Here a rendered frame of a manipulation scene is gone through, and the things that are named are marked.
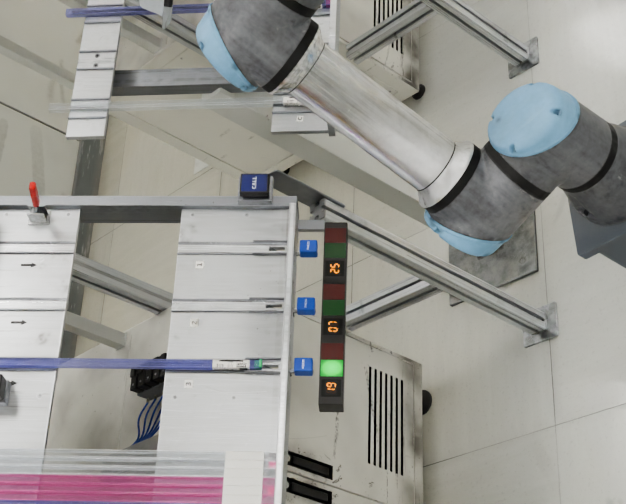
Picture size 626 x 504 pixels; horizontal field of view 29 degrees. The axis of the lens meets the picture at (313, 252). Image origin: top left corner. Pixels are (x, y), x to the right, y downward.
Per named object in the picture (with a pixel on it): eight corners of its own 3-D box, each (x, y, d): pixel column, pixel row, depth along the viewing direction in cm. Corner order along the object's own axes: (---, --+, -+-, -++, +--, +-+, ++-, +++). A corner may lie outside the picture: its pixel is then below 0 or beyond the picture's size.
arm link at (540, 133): (627, 143, 170) (566, 101, 162) (560, 213, 175) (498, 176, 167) (588, 98, 179) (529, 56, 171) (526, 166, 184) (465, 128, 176)
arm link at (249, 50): (559, 205, 171) (245, -37, 157) (488, 280, 176) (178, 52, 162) (546, 173, 182) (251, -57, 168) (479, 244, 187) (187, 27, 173)
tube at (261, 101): (329, 99, 217) (328, 95, 216) (328, 105, 217) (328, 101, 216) (51, 106, 223) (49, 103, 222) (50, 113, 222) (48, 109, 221)
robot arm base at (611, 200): (652, 114, 182) (612, 85, 176) (671, 196, 173) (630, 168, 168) (570, 161, 191) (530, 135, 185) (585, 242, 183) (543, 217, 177)
